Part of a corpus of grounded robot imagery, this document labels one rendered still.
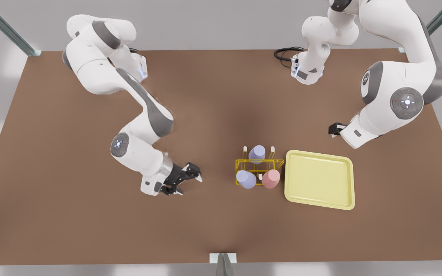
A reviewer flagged silver frame post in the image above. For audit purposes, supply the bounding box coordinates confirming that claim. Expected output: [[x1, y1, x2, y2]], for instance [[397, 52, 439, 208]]
[[0, 0, 41, 57], [398, 0, 442, 53], [210, 253, 237, 276]]

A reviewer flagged pink cup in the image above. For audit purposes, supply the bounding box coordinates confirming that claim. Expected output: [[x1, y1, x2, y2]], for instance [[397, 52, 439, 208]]
[[262, 169, 281, 189]]

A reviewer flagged lavender cup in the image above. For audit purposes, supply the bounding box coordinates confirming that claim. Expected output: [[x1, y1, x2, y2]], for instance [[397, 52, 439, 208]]
[[236, 170, 257, 189], [249, 145, 266, 165]]

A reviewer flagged yellow wire cup rack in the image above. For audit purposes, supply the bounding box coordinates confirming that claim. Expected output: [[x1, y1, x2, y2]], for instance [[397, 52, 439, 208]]
[[235, 145, 285, 187]]

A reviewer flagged pale yellow tray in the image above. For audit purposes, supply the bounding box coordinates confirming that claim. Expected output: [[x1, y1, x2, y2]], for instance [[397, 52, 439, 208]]
[[284, 149, 355, 211]]

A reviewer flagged black cable loop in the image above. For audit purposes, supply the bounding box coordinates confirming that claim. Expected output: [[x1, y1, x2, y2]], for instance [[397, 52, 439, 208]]
[[274, 47, 306, 68]]

